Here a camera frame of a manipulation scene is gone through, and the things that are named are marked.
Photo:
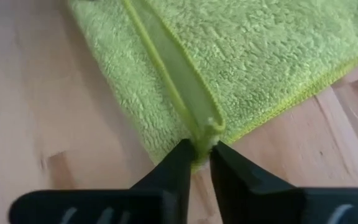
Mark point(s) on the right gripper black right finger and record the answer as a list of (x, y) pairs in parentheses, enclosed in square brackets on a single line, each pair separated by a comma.
[(244, 193)]

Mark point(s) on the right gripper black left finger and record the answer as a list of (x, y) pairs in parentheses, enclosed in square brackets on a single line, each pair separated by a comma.
[(151, 199)]

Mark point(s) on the lime green microfiber towel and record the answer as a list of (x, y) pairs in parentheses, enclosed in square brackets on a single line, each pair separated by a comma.
[(244, 62)]

